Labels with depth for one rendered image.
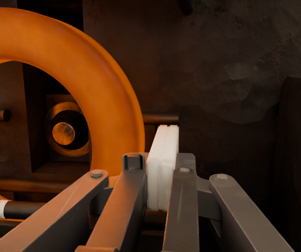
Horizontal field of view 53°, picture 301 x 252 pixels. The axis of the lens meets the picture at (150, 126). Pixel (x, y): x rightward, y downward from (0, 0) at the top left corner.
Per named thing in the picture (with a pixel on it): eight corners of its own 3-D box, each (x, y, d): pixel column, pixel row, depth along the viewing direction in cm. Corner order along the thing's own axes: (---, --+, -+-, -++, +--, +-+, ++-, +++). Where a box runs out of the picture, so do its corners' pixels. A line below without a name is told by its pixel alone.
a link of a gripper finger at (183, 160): (171, 191, 14) (235, 194, 14) (176, 152, 19) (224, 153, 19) (171, 218, 15) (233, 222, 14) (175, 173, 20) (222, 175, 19)
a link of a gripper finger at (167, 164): (159, 162, 16) (174, 163, 16) (168, 124, 23) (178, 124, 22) (160, 212, 17) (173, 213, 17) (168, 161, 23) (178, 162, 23)
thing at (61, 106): (113, 115, 63) (112, 79, 61) (142, 116, 62) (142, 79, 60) (46, 162, 33) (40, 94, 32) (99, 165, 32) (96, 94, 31)
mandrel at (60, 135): (95, 122, 48) (93, 94, 47) (122, 122, 47) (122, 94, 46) (43, 154, 31) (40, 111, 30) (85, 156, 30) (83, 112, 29)
